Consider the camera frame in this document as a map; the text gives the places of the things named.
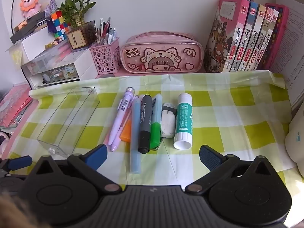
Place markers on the pink highlighter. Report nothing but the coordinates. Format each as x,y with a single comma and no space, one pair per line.
120,130

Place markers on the white drawer organizer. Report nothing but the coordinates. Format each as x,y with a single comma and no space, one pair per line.
85,59

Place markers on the purple tassel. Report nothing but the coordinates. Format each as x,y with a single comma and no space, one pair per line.
51,26

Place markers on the bunch of pens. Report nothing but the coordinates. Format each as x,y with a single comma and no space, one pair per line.
106,32

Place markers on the clear compartment box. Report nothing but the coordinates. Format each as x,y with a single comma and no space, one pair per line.
54,52

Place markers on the small yellow figurine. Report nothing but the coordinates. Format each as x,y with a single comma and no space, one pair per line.
52,43

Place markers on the black marker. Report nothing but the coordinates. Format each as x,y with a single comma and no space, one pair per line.
144,123

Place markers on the fuzzy beige cuff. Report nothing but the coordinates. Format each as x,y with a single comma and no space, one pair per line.
9,213

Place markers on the colourful puzzle cube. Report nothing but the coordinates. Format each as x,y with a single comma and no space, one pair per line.
61,32
58,16

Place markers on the pink cartoon pencil case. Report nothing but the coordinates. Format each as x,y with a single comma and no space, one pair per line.
161,52

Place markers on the black flat box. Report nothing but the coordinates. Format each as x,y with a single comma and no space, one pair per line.
26,28

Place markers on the green checked tablecloth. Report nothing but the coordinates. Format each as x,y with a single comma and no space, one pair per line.
237,123

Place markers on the white eraser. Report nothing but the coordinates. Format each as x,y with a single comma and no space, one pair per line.
167,123

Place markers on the cartoon comic book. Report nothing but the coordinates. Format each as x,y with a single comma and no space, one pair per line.
256,40
247,38
266,42

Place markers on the pink lion toy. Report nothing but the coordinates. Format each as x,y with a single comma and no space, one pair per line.
29,3

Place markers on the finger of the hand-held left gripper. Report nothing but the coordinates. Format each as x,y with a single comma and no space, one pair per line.
20,162

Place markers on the green highlighter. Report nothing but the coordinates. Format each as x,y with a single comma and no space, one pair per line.
155,130

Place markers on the orange highlighter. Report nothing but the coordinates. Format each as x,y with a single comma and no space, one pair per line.
126,133

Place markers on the glass vase with label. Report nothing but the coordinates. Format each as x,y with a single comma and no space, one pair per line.
78,38

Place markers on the blue-grey highlighter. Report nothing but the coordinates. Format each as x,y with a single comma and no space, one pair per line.
135,135

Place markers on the clear plastic tray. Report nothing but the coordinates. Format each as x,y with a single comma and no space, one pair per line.
54,144

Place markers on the lucky bamboo plant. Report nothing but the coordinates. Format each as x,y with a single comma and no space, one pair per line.
76,9

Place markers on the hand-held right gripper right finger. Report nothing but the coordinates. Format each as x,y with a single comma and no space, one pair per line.
209,156

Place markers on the lavender crystal ornament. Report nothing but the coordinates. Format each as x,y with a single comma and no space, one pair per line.
51,8

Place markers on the pink cartoon cover book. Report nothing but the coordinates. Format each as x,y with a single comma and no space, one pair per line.
225,35

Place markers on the green white glue stick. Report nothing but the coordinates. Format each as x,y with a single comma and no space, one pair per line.
184,121

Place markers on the white storage box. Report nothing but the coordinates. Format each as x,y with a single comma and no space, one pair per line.
33,46

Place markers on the pink perforated pen holder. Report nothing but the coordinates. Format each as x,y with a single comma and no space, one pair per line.
105,57

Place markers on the open printed book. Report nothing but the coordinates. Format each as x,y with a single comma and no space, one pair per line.
293,52

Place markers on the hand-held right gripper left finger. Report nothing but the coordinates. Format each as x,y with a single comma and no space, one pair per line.
97,155

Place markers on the magenta box with coloured dots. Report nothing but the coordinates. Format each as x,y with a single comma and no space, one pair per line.
281,28

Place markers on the purple stamp-top pen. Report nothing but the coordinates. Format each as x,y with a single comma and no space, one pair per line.
123,116

